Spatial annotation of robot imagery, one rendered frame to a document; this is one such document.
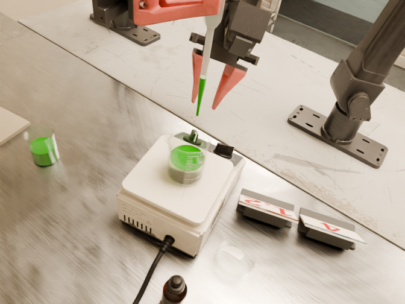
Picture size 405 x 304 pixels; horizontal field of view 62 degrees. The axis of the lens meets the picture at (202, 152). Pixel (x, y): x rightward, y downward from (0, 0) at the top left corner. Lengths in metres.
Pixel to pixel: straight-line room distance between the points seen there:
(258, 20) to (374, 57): 0.25
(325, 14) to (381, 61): 2.81
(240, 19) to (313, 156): 0.34
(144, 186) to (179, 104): 0.30
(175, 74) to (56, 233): 0.45
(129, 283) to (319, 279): 0.26
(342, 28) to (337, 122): 2.74
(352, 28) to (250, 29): 2.97
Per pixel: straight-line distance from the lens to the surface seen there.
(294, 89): 0.84
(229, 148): 0.55
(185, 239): 0.45
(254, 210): 0.52
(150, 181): 0.45
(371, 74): 0.63
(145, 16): 0.33
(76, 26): 0.98
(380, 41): 0.61
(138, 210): 0.46
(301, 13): 3.50
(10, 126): 0.67
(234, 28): 0.43
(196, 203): 0.43
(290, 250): 0.54
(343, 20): 3.39
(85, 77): 0.78
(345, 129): 0.70
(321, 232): 0.54
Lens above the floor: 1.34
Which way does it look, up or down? 46 degrees down
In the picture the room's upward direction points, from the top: 11 degrees clockwise
